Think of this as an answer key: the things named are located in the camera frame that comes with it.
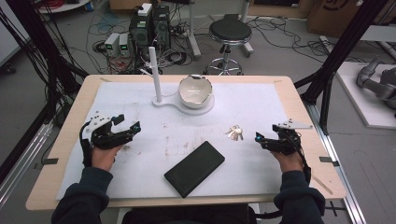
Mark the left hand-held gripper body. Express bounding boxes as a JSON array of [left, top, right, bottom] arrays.
[[85, 111, 132, 150]]

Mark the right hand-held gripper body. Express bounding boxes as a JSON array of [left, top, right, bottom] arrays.
[[267, 119, 314, 156]]

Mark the person's left hand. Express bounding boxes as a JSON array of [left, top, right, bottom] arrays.
[[91, 144, 124, 173]]

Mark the person's right hand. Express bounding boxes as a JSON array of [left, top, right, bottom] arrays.
[[270, 150, 305, 174]]

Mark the bunch of silver keys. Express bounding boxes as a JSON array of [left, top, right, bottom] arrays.
[[225, 124, 245, 142]]

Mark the white table mat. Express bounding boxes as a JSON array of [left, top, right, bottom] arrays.
[[55, 80, 290, 201]]

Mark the white eggshell-shaped bowl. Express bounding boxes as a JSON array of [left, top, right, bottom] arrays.
[[177, 74, 214, 109]]

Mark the black rectangular case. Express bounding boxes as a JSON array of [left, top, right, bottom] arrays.
[[163, 140, 226, 200]]

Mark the grey power supply unit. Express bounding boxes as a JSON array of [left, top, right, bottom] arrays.
[[104, 32, 121, 59], [119, 33, 133, 59]]

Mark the white base board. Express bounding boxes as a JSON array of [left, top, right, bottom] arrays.
[[335, 61, 396, 131]]

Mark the black computer tower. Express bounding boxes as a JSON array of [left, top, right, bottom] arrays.
[[128, 3, 154, 53], [151, 5, 172, 51]]

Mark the person's lap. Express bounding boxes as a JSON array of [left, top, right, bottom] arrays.
[[120, 203, 258, 224]]

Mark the black round stool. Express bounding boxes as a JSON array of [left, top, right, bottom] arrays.
[[203, 17, 253, 77]]

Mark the brown cardboard box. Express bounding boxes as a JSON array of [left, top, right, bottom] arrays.
[[305, 0, 372, 39]]

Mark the white round table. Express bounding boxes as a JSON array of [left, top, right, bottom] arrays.
[[36, 0, 92, 15]]

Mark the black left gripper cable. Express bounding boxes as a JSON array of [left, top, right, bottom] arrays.
[[78, 120, 94, 169]]

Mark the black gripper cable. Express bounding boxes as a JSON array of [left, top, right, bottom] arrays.
[[78, 120, 94, 169], [291, 133, 313, 185]]

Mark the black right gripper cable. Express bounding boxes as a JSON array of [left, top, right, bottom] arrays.
[[291, 133, 313, 185]]

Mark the aluminium frame rail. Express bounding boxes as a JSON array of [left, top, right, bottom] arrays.
[[304, 102, 369, 224], [0, 120, 54, 208]]

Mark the white stand with post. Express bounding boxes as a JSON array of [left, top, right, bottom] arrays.
[[139, 46, 216, 117]]

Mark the black metal frame post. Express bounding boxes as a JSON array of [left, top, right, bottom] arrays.
[[5, 0, 90, 94], [293, 0, 381, 135]]

